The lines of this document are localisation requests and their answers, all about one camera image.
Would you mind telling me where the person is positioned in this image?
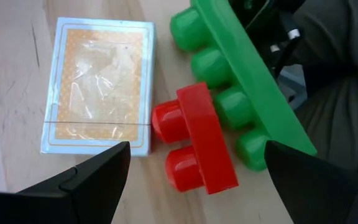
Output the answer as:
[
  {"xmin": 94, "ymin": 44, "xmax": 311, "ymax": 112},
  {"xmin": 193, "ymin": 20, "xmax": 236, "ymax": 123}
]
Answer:
[{"xmin": 290, "ymin": 0, "xmax": 358, "ymax": 175}]

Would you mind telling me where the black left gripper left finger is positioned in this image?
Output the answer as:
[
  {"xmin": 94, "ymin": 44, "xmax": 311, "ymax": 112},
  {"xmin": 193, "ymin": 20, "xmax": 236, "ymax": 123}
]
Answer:
[{"xmin": 0, "ymin": 141, "xmax": 132, "ymax": 224}]

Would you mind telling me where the large green four-stud block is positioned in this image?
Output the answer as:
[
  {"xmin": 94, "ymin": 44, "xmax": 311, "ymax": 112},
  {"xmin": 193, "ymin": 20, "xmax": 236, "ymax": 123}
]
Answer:
[{"xmin": 169, "ymin": 0, "xmax": 318, "ymax": 172}]

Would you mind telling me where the orange-backed card deck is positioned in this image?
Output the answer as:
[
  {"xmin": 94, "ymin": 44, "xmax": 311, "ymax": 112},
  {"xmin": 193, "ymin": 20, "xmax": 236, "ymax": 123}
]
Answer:
[{"xmin": 40, "ymin": 17, "xmax": 157, "ymax": 157}]

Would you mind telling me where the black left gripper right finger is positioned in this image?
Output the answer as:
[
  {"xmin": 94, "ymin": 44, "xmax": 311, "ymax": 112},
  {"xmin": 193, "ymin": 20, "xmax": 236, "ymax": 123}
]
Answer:
[{"xmin": 264, "ymin": 139, "xmax": 358, "ymax": 224}]

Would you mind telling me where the red two-stud block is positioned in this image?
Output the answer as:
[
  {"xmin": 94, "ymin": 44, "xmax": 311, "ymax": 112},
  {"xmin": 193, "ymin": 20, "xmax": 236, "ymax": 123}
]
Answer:
[{"xmin": 151, "ymin": 82, "xmax": 239, "ymax": 195}]

